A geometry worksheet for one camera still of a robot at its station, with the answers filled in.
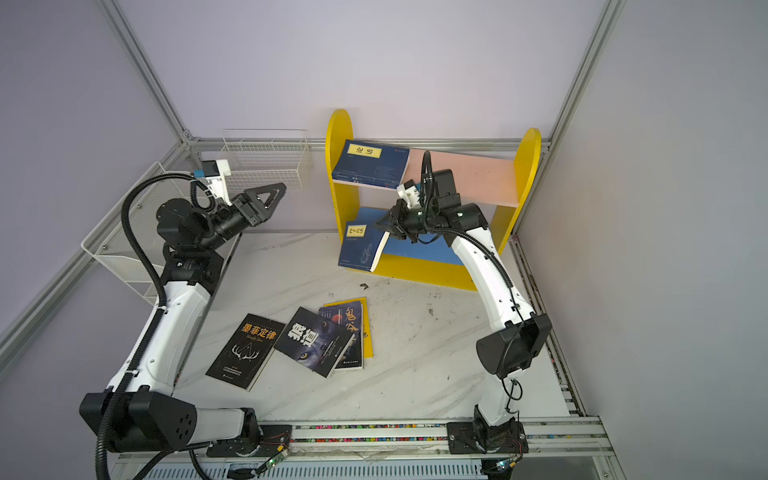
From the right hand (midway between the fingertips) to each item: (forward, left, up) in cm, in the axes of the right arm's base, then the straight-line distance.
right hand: (370, 222), depth 69 cm
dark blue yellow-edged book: (-5, +9, -35) cm, 36 cm away
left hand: (0, +18, +10) cm, 21 cm away
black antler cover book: (-19, +40, -37) cm, 58 cm away
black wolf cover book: (-14, +19, -35) cm, 42 cm away
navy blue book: (-2, +2, -5) cm, 6 cm away
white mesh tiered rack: (+29, +85, -20) cm, 92 cm away
